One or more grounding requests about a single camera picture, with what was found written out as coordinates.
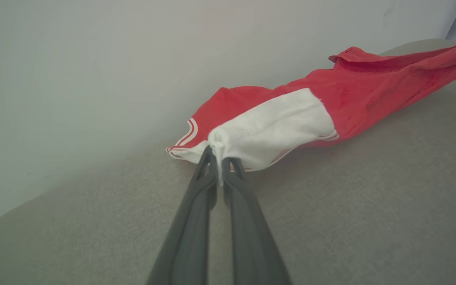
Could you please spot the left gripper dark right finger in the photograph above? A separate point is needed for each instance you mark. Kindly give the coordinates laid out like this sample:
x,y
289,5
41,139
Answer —
x,y
251,245

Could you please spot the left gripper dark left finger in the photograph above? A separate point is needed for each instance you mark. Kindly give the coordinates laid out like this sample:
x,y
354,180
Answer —
x,y
188,237

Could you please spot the red and white garment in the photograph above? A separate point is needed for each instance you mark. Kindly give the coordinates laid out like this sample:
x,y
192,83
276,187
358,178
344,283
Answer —
x,y
331,99

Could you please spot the grey fabric sofa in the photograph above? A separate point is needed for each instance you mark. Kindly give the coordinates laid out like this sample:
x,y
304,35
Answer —
x,y
370,217

